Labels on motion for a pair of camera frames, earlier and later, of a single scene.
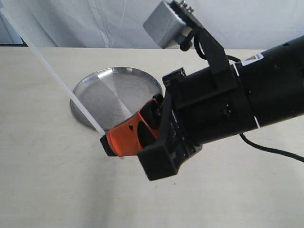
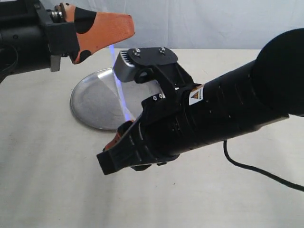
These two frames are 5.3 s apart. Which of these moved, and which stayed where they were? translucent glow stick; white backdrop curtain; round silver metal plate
Moved: translucent glow stick
Stayed: round silver metal plate; white backdrop curtain
